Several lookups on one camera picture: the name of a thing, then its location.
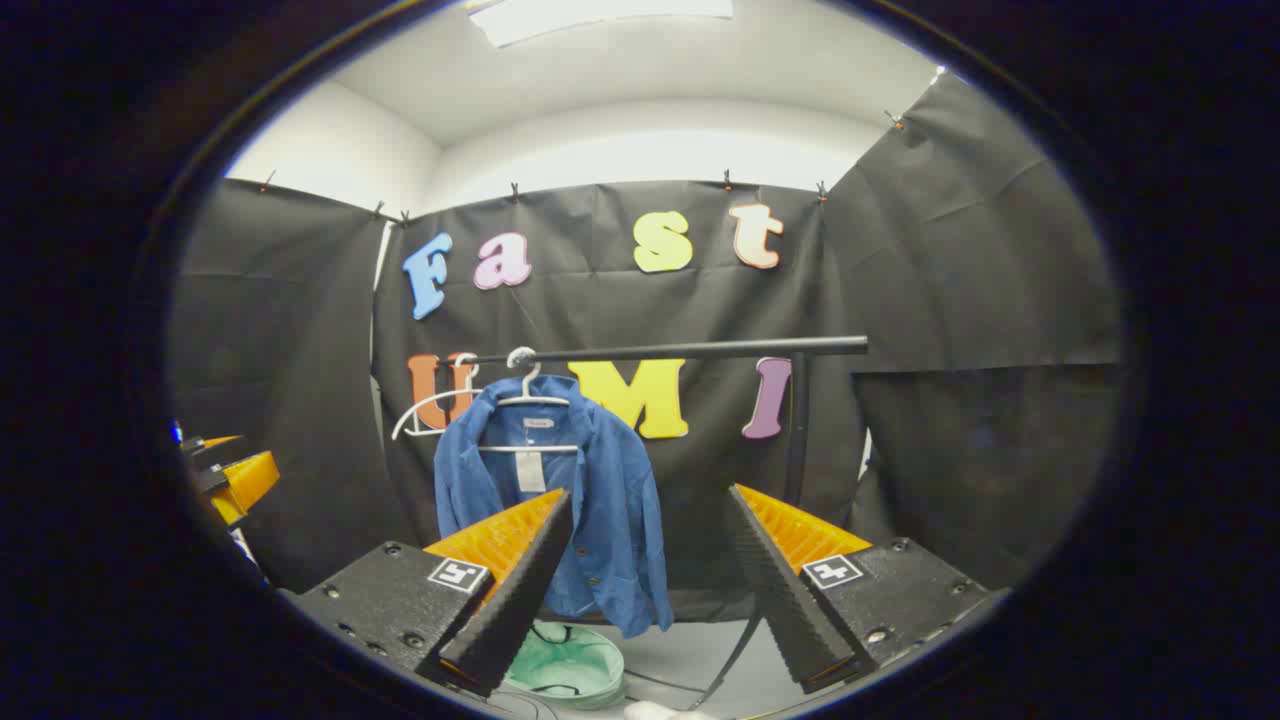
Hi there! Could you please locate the ceiling light panel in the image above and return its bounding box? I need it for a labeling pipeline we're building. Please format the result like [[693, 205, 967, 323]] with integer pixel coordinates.
[[465, 0, 736, 49]]

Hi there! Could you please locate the blue shirt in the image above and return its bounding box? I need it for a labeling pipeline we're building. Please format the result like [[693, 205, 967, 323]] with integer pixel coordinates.
[[433, 375, 674, 641]]

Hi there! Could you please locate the black backdrop cloth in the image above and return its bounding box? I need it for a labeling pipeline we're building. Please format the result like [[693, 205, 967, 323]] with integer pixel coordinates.
[[168, 70, 1126, 626]]

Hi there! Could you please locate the black clothes rack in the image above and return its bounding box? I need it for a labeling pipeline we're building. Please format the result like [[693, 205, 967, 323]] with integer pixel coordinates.
[[468, 335, 869, 701]]

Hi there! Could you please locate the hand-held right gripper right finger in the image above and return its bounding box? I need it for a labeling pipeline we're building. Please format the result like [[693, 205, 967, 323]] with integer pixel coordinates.
[[727, 483, 993, 695]]

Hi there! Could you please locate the green laundry hamper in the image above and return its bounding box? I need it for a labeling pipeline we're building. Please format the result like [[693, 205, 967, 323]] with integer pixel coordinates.
[[500, 620, 629, 711]]

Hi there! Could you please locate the white clothes hanger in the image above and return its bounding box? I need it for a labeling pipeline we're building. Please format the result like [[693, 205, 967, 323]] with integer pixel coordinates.
[[478, 347, 581, 456], [390, 352, 481, 441]]

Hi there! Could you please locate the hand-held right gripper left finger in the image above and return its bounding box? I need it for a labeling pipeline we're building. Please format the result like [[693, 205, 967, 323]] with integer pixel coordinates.
[[293, 487, 576, 699]]

